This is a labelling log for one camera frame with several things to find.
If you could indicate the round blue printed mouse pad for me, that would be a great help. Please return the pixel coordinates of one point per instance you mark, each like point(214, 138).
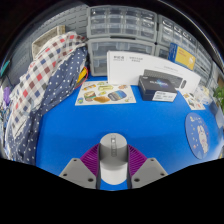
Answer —
point(197, 135)

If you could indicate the food sticker sheet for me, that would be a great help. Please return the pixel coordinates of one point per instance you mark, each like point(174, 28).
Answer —
point(105, 93)

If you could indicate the green leafy plant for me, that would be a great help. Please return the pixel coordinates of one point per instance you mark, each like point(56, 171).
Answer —
point(220, 96)

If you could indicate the white keyboard packaging box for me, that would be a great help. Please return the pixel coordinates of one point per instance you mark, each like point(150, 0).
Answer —
point(128, 68)

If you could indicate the yellow and blue box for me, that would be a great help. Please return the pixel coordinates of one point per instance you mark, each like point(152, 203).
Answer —
point(182, 56)

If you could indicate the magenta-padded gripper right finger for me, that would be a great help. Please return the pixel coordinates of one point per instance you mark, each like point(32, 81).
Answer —
point(148, 171)

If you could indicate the small black product box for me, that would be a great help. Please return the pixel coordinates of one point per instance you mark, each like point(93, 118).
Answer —
point(156, 88)

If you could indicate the white tissue box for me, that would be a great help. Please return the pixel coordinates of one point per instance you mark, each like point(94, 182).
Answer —
point(203, 95)

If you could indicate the white wicker basket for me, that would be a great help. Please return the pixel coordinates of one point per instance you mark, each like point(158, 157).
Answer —
point(46, 36)

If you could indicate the purple plush object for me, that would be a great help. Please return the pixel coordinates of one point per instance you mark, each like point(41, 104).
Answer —
point(6, 96)

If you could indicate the white plant pot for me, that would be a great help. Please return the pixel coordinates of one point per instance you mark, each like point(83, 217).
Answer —
point(220, 117)

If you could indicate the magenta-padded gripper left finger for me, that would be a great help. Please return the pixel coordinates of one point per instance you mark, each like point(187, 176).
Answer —
point(78, 171)

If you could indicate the navy polka dot cloth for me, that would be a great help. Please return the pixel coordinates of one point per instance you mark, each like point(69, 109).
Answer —
point(60, 86)

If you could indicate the teal plastic object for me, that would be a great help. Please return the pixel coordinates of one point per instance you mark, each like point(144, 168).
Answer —
point(4, 67)

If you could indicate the white computer mouse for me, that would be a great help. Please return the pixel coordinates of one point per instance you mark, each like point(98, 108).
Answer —
point(113, 160)

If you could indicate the yellow plastic object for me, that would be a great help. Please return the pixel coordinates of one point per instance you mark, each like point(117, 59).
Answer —
point(82, 76)

